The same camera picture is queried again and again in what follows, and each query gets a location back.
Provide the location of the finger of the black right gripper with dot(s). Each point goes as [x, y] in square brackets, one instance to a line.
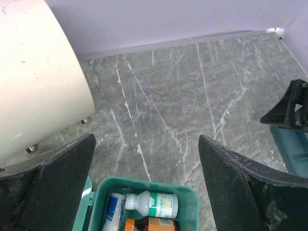
[291, 112]

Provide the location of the brown bottle orange cap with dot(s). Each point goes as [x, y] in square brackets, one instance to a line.
[151, 224]

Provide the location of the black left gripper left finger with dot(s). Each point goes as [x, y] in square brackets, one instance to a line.
[43, 193]

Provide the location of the cream cylindrical cabinet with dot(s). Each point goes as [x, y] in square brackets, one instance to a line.
[43, 89]

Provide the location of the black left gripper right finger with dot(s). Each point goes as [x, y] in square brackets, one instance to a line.
[246, 195]

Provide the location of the white disinfectant bottle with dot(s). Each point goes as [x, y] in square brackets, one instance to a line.
[153, 204]

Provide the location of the teal divided tray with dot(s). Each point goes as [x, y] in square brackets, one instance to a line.
[293, 147]

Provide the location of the teal medicine kit box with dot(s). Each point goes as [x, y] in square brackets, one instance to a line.
[93, 204]

